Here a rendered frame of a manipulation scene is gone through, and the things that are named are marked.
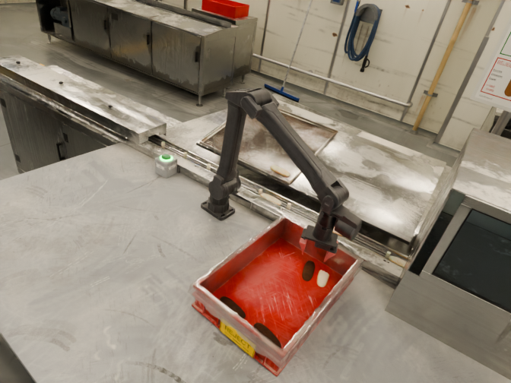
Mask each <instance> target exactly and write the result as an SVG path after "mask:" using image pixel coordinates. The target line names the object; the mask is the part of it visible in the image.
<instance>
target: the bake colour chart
mask: <svg viewBox="0 0 511 383"><path fill-rule="evenodd" d="M470 100H474V101H478V102H480V103H484V104H487V105H489V106H493V107H496V108H498V109H502V110H505V111H507V112H511V17H510V19H509V21H508V23H507V25H506V27H505V29H504V31H503V33H502V35H501V37H500V39H499V41H498V43H497V45H496V47H495V49H494V51H493V53H492V55H491V57H490V59H489V61H488V63H487V65H486V67H485V69H484V71H483V73H482V75H481V77H480V79H479V81H478V83H477V85H476V87H475V89H474V91H473V93H472V95H471V97H470Z"/></svg>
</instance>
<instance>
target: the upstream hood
mask: <svg viewBox="0 0 511 383"><path fill-rule="evenodd" d="M0 73H1V74H3V75H5V76H6V77H8V78H10V79H12V80H14V81H17V82H18V83H20V84H23V85H24V86H26V87H29V88H30V89H32V90H35V91H36V92H38V93H41V94H42V95H44V96H45V97H48V98H50V99H51V100H54V101H56V102H57V103H60V104H62V105H63V106H66V107H68V108H69V109H72V110H74V111H75V112H78V113H80V114H82V115H83V116H85V117H87V118H89V119H91V120H93V121H95V122H97V123H99V124H101V125H103V126H105V127H107V128H109V129H111V130H113V131H115V132H117V133H119V134H121V135H122V136H124V137H126V138H128V139H130V140H132V141H134V142H136V143H138V144H141V143H143V142H146V141H148V137H150V136H152V135H155V134H157V133H159V136H160V135H165V136H166V132H167V123H166V122H163V121H161V120H159V119H157V118H155V117H153V116H150V115H148V114H147V113H145V112H142V111H140V110H138V109H136V108H133V107H131V106H129V105H127V104H125V103H122V102H120V101H118V100H116V99H113V98H112V97H109V96H107V95H106V94H103V93H101V92H99V91H97V90H94V89H92V88H90V87H88V86H86V85H83V84H81V83H79V82H77V81H74V80H72V79H71V78H68V77H66V76H64V75H62V74H60V73H58V72H56V71H53V70H51V69H49V68H47V67H44V66H42V65H40V64H38V63H36V62H33V61H31V60H29V59H27V58H24V57H23V56H21V55H10V56H5V57H0Z"/></svg>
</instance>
